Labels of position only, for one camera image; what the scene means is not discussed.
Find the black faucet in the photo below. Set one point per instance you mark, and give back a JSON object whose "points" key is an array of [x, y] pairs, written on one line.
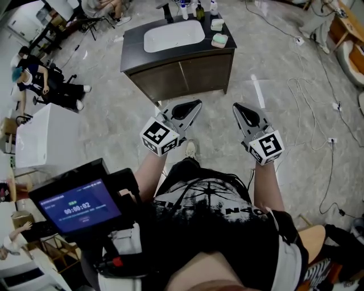
{"points": [[167, 12]]}

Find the white power strip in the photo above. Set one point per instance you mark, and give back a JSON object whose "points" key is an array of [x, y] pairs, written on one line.
{"points": [[118, 39]]}

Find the person's left forearm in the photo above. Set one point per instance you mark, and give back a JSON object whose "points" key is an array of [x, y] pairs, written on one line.
{"points": [[149, 176]]}

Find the pale green soap dish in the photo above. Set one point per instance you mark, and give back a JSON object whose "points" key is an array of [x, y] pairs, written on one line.
{"points": [[216, 29]]}

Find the white bottle blue cap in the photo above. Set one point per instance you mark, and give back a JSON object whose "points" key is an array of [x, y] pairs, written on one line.
{"points": [[184, 11]]}

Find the person's left shoe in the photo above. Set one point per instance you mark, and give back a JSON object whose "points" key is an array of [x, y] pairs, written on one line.
{"points": [[190, 149]]}

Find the black chest-mounted monitor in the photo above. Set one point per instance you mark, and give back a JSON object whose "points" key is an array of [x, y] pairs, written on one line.
{"points": [[79, 207]]}

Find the black folding chair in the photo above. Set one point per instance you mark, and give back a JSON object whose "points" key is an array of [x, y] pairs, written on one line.
{"points": [[94, 24]]}

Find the black vanity cabinet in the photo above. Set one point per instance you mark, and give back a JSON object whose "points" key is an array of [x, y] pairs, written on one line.
{"points": [[176, 71]]}

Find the person's black printed shirt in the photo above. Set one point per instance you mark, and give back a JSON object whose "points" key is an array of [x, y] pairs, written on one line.
{"points": [[213, 227]]}

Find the white soap bar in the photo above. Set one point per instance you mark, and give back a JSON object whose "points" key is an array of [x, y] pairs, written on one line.
{"points": [[218, 23]]}

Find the green soap bar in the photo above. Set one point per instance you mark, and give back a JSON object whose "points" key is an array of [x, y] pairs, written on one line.
{"points": [[220, 38]]}

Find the person's right forearm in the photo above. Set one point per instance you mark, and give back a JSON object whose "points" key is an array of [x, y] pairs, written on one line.
{"points": [[267, 187]]}

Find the wooden table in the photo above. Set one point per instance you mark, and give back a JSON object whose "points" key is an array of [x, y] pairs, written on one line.
{"points": [[349, 25]]}

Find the dark glass pump bottle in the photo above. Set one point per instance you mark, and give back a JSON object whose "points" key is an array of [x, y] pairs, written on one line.
{"points": [[200, 12]]}

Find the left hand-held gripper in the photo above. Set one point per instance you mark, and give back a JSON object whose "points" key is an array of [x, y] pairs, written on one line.
{"points": [[159, 133]]}

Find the black office chair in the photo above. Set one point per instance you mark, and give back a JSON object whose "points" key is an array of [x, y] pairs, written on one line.
{"points": [[57, 74]]}

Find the pink soap dish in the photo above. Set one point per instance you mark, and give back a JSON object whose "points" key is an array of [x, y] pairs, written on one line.
{"points": [[217, 45]]}

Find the white spray bottle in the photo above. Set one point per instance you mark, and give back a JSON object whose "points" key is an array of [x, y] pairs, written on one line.
{"points": [[214, 8]]}

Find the person's bare neck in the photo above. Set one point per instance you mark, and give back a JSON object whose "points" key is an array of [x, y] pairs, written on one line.
{"points": [[204, 270]]}

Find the white floor power socket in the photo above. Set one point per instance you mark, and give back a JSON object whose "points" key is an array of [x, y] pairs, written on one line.
{"points": [[332, 140], [336, 106], [299, 41]]}

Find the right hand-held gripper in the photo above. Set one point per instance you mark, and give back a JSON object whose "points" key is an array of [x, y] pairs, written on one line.
{"points": [[267, 147]]}

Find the grey shoulder bag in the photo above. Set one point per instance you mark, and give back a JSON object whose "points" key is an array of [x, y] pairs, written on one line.
{"points": [[290, 261]]}

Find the white sink basin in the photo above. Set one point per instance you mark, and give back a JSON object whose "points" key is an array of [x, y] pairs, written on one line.
{"points": [[173, 37]]}

